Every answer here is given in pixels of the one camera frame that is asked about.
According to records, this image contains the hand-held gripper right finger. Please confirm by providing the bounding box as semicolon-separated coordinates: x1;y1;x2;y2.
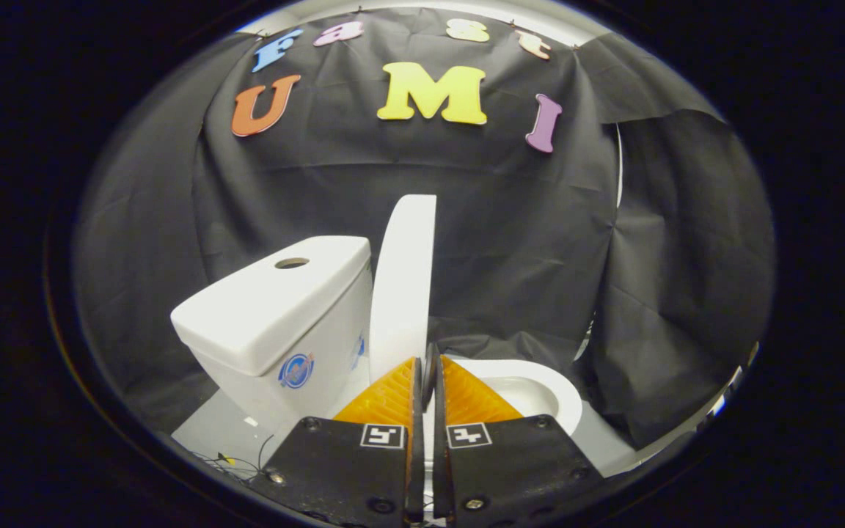
426;343;605;525

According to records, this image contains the white toilet lid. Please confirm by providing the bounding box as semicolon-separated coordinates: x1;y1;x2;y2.
369;194;438;386

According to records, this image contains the thin black cable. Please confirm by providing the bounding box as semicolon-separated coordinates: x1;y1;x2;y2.
195;435;278;483

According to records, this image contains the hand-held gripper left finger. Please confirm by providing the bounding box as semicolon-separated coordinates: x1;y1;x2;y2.
250;357;425;525

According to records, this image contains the white toilet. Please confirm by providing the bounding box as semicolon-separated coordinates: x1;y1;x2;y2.
171;236;583;441

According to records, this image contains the black backdrop cloth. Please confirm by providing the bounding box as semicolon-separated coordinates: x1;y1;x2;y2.
74;7;777;450

